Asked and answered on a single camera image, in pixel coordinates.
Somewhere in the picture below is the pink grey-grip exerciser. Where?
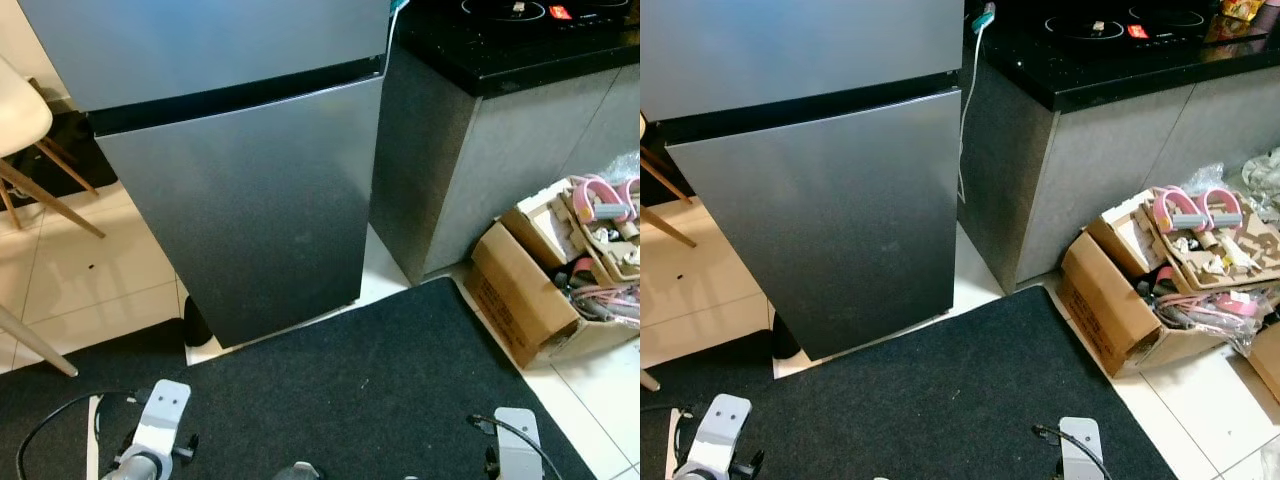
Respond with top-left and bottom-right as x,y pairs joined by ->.
1150,185 -> 1246,236
572,175 -> 641,226

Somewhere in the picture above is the plain brown cardboard box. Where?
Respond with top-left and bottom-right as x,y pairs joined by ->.
1248,322 -> 1280,379

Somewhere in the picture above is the white cable teal plug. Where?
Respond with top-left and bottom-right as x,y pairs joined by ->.
383,0 -> 411,76
957,3 -> 998,201

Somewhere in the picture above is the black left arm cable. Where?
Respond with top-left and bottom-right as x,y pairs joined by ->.
640,402 -> 696,471
15,390 -> 146,471

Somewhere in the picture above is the large brown cardboard box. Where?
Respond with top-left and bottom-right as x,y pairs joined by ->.
465,175 -> 641,371
1058,185 -> 1280,379

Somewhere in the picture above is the brown cardboard insert tray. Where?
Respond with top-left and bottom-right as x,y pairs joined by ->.
1140,205 -> 1280,293
560,195 -> 641,284

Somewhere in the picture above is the silver two-door fridge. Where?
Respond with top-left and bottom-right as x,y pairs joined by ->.
640,0 -> 966,361
18,0 -> 393,349

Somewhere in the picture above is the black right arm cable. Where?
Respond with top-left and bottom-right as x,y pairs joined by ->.
470,415 -> 561,480
1033,425 -> 1111,480

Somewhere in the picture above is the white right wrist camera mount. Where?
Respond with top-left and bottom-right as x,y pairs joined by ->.
495,408 -> 543,480
1060,417 -> 1104,480

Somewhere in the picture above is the black glass induction hob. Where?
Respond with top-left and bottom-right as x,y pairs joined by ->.
1030,0 -> 1216,46
440,0 -> 641,36

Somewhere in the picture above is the grey kitchen counter cabinet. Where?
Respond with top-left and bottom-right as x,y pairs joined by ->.
958,50 -> 1280,293
370,45 -> 641,286

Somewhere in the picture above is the black floor mat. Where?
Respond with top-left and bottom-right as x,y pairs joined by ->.
640,285 -> 1176,480
0,275 -> 596,480

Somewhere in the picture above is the pink rubber cords bundle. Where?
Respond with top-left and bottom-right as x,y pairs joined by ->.
570,283 -> 641,326
1165,290 -> 1271,336

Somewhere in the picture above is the black stone countertop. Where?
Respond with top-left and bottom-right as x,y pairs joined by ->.
965,0 -> 1280,113
393,0 -> 641,99

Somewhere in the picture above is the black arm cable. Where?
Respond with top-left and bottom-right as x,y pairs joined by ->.
470,415 -> 561,480
15,390 -> 146,471
1033,425 -> 1111,480
640,402 -> 696,471

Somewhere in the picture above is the grey-green plastic bag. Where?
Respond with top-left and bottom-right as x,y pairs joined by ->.
1245,150 -> 1280,221

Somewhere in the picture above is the small cardboard box white insert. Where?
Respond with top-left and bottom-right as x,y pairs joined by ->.
500,178 -> 586,271
1088,190 -> 1166,281

